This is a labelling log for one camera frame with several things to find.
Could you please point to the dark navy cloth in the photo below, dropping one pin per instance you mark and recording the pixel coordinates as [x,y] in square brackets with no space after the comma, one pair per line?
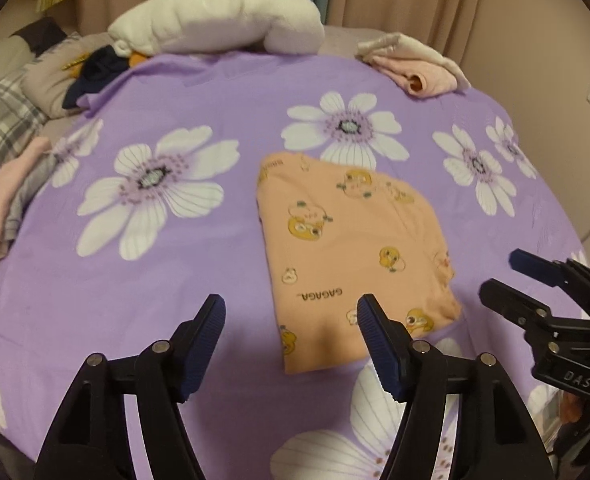
[97,77]

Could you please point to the grey pillow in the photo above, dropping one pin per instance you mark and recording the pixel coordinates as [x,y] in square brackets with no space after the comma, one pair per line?
[50,85]

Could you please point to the white fluffy pillow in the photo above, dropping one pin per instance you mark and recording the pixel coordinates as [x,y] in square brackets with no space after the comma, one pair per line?
[215,15]

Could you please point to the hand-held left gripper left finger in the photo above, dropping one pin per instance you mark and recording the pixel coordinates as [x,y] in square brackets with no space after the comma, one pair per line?
[202,355]

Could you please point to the pink folded garment with sleeve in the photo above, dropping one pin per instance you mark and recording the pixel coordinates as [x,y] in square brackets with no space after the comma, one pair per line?
[425,77]

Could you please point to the cream folded cloth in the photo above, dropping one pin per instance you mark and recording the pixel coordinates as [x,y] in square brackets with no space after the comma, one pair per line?
[410,45]

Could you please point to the grey plaid blanket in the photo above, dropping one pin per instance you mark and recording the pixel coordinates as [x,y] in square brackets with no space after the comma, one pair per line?
[2,120]

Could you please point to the person's right hand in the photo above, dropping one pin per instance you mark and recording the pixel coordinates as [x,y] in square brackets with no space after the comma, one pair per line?
[571,407]

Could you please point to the orange cartoon print shirt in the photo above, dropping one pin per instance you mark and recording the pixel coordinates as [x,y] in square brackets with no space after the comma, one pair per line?
[355,260]

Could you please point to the purple floral bedsheet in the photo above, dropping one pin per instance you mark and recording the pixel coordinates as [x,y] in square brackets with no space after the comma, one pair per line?
[225,110]

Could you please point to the black cushion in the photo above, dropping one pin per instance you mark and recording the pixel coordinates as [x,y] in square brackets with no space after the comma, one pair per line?
[40,32]

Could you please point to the gold hair clip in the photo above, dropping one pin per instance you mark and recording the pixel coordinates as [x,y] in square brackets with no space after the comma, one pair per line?
[74,62]

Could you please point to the orange plush piece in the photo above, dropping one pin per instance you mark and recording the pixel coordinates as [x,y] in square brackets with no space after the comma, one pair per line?
[137,60]

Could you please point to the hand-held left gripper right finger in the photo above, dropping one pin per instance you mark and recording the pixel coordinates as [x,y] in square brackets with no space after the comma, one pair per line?
[382,350]

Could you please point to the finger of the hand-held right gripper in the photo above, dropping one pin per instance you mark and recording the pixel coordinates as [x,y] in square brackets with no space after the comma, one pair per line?
[535,262]
[512,305]

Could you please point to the beige pillow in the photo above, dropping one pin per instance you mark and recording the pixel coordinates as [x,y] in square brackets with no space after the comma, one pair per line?
[0,60]

